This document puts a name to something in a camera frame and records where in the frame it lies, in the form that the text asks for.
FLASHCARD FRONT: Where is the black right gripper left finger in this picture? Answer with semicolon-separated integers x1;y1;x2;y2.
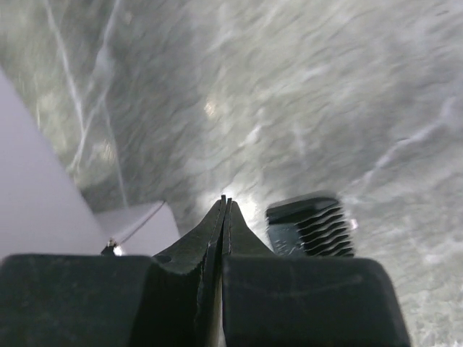
1;199;226;346

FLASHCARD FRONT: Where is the white hair clipper box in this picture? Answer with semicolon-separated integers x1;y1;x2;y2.
1;74;180;257

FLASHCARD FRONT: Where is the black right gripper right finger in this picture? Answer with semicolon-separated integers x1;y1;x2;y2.
221;200;411;346

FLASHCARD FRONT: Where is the black comb guard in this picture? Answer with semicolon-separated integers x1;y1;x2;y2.
266;191;355;257

